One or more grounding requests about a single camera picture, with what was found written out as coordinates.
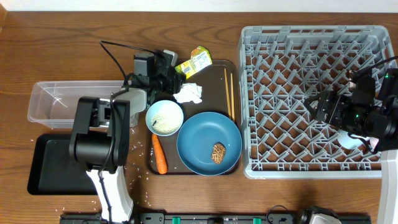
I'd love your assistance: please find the light blue rice bowl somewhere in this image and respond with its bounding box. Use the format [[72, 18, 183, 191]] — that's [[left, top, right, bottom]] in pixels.
[[146, 100, 184, 136]]

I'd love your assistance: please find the yellow green snack wrapper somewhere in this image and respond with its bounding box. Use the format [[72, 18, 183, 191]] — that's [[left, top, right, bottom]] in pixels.
[[175, 46, 213, 79]]

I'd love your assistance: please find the grey dishwasher rack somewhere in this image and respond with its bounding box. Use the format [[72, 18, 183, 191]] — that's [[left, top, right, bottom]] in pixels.
[[238, 26, 397, 179]]

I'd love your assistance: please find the blue plate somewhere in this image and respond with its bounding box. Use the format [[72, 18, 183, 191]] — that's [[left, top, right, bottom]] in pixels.
[[177, 112, 242, 175]]

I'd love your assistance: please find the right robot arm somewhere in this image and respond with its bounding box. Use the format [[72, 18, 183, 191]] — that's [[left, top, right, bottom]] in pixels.
[[304, 67, 397, 223]]

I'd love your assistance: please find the white paper cup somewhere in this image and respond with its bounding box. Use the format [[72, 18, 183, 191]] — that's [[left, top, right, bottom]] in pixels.
[[337, 129, 370, 150]]

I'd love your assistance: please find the brown serving tray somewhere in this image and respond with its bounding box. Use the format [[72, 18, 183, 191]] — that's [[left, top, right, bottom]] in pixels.
[[154, 60, 240, 175]]

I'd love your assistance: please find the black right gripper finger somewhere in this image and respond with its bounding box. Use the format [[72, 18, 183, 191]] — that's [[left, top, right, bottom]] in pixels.
[[303, 102, 317, 120], [306, 90, 330, 104]]

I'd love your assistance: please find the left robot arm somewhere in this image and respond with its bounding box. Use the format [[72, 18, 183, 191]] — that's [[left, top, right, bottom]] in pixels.
[[69, 50, 186, 223]]

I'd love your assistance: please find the orange carrot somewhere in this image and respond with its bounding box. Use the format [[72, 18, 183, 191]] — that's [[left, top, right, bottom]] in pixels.
[[152, 133, 168, 174]]

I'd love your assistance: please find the white tissue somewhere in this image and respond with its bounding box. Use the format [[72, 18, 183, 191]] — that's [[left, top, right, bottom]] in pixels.
[[173, 83, 203, 104]]

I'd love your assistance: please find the clear plastic bin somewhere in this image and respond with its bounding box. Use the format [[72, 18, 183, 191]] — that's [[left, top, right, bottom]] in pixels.
[[27, 80, 123, 129]]

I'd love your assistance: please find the brown food scrap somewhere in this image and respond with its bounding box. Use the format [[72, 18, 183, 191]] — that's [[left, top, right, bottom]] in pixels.
[[211, 143, 226, 164]]

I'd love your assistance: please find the black front rail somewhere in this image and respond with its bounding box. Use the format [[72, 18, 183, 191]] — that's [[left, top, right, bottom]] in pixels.
[[59, 205, 373, 224]]

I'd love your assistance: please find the black bin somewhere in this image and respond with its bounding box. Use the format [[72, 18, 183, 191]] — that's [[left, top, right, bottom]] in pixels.
[[27, 134, 97, 195]]

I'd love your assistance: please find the wooden chopstick left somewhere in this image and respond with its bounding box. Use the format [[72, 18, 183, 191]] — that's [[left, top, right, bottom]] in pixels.
[[224, 68, 231, 119]]

